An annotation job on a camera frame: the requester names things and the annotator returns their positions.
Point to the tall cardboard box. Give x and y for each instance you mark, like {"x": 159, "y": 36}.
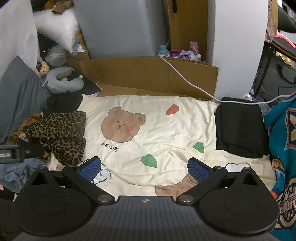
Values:
{"x": 188, "y": 22}

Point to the brown garment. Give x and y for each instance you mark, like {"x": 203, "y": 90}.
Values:
{"x": 14, "y": 136}

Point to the brown cardboard sheet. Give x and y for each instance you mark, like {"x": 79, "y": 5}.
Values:
{"x": 149, "y": 76}

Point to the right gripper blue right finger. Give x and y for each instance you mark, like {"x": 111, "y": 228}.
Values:
{"x": 208, "y": 180}

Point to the dark grey bag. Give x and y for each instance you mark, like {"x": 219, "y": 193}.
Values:
{"x": 274, "y": 77}

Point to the teal patterned fabric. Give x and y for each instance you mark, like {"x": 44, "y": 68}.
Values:
{"x": 281, "y": 123}

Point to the folded black garment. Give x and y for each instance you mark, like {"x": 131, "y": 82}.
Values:
{"x": 240, "y": 129}

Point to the cream bear print bedsheet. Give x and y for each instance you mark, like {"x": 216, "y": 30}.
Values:
{"x": 145, "y": 142}

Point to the leopard print garment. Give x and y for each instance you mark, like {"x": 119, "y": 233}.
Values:
{"x": 62, "y": 134}

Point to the white pillow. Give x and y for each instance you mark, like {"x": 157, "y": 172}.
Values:
{"x": 60, "y": 28}

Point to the grey blanket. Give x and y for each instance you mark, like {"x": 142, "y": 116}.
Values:
{"x": 22, "y": 94}

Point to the clear plastic bag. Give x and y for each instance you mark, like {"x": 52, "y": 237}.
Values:
{"x": 56, "y": 56}

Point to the light blue denim garment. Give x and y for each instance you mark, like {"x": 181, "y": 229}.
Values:
{"x": 15, "y": 175}

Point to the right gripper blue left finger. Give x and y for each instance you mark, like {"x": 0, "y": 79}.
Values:
{"x": 86, "y": 176}

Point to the small leopard plush toy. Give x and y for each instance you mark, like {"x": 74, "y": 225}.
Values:
{"x": 43, "y": 68}

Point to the purple detergent pouch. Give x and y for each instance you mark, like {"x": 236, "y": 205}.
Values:
{"x": 192, "y": 54}

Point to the grey neck pillow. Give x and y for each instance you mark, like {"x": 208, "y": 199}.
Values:
{"x": 57, "y": 81}

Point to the grey foam panel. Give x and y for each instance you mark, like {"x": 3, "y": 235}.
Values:
{"x": 113, "y": 28}

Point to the black clothes pile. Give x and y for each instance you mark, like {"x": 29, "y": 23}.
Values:
{"x": 70, "y": 101}

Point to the blue capped bottle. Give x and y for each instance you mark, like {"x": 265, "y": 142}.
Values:
{"x": 163, "y": 51}

